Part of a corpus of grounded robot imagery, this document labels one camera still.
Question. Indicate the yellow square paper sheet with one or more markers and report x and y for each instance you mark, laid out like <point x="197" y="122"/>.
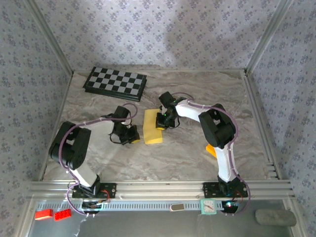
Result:
<point x="151" y="128"/>

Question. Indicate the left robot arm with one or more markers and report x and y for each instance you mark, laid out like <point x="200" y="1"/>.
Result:
<point x="81" y="140"/>

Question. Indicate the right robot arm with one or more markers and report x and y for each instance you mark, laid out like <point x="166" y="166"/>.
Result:
<point x="217" y="128"/>

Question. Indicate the orange rectangular block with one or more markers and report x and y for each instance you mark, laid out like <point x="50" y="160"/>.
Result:
<point x="211" y="150"/>

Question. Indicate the black and white chessboard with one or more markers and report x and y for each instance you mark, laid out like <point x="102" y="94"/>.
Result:
<point x="113" y="80"/>

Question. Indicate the black controller board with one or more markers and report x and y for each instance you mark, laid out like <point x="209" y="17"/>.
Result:
<point x="91" y="207"/>
<point x="229" y="207"/>

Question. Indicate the small teal clock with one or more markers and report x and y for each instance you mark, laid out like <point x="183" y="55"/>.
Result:
<point x="208" y="207"/>

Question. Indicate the studded red toy brick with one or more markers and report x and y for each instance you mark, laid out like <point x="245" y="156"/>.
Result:
<point x="62" y="215"/>

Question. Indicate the smooth red toy brick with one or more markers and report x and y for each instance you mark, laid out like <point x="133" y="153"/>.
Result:
<point x="44" y="214"/>

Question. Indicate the aluminium front rail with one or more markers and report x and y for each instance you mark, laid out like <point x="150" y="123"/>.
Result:
<point x="160" y="188"/>

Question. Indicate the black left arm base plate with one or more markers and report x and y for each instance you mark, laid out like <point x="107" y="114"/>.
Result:
<point x="109" y="190"/>

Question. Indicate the aluminium side rail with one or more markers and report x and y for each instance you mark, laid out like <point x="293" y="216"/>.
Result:
<point x="263" y="123"/>
<point x="55" y="123"/>

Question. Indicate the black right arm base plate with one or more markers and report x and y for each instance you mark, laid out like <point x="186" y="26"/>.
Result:
<point x="209" y="188"/>

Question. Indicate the aluminium frame post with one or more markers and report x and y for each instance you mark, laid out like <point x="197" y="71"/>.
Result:
<point x="49" y="37"/>
<point x="267" y="37"/>

